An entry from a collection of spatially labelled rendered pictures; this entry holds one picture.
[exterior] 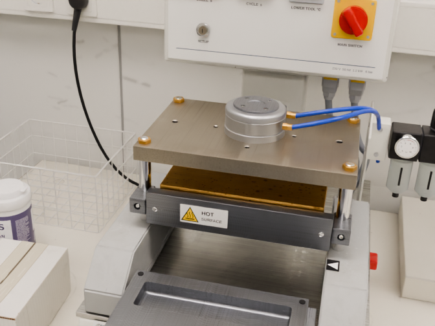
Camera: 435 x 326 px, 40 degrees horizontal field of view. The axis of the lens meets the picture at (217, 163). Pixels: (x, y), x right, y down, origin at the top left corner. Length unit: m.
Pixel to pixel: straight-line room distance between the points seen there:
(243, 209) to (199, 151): 0.09
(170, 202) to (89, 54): 0.73
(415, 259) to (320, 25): 0.49
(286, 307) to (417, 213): 0.67
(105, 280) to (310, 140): 0.31
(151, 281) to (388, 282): 0.57
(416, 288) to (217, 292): 0.52
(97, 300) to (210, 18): 0.42
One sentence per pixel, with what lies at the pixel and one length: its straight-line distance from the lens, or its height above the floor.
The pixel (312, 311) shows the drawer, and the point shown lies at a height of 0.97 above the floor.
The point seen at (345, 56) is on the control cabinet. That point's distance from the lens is 0.88.
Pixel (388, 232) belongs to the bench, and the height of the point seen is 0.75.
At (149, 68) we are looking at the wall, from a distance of 1.37.
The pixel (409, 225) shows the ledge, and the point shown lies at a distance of 1.26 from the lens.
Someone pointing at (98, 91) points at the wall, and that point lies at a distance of 1.44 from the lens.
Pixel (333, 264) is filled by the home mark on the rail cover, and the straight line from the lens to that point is 0.74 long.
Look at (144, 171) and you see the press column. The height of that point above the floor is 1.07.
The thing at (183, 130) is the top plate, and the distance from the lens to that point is 0.78.
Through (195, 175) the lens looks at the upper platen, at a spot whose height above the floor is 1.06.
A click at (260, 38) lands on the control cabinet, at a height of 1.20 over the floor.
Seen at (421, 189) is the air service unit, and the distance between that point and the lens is 0.95.
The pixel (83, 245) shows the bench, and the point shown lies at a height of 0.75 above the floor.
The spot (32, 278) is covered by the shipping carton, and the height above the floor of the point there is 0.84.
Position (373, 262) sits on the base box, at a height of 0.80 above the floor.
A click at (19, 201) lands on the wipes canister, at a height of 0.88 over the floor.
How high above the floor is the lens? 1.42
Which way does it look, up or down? 26 degrees down
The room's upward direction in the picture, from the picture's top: 2 degrees clockwise
